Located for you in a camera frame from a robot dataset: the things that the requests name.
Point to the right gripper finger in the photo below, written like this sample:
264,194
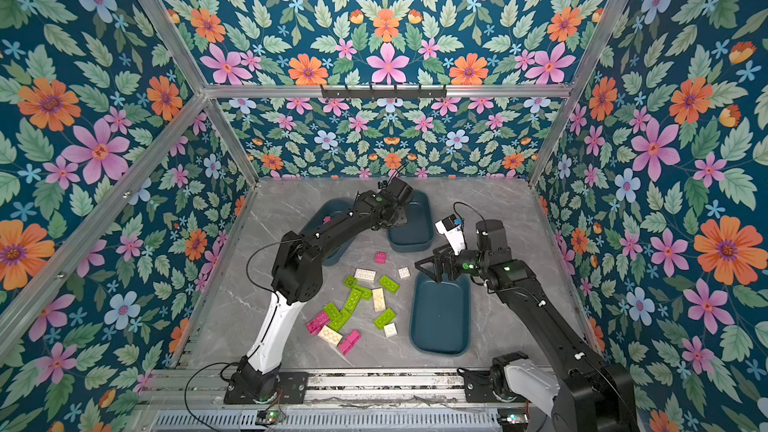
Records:
428,261
429,271

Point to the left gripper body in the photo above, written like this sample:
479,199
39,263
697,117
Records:
399,216

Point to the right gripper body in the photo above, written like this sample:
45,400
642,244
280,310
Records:
450,259

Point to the green small square brick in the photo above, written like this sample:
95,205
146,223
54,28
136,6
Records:
350,281

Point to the green long brick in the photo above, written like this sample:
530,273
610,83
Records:
352,300
385,318
337,317
389,284

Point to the pink long brick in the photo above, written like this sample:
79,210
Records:
316,324
349,342

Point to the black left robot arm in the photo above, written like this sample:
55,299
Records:
297,277

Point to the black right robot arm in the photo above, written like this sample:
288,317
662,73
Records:
581,392

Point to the white small brick right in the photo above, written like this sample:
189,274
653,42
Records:
404,272

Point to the white small brick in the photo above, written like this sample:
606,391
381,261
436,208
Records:
390,330
404,272

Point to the middle teal bin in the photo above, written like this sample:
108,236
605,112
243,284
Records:
417,234

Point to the right teal bin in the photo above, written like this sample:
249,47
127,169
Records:
441,316

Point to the cream long brick centre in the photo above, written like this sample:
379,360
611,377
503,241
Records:
378,300

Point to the white long brick top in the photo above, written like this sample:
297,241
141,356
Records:
365,275

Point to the white long brick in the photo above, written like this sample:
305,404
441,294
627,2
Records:
365,275
330,336

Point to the green flat brick centre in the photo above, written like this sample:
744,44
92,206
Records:
366,293

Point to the white small brick lower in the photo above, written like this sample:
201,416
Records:
390,330

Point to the pink long brick bottom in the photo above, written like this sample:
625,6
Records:
349,342

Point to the white long brick bottom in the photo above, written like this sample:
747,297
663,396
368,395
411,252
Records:
330,336

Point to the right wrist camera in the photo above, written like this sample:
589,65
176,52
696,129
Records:
451,228

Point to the black bracket on rail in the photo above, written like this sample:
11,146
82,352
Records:
371,92

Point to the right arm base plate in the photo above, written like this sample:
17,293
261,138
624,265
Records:
478,387

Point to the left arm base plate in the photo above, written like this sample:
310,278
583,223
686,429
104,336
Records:
282,389

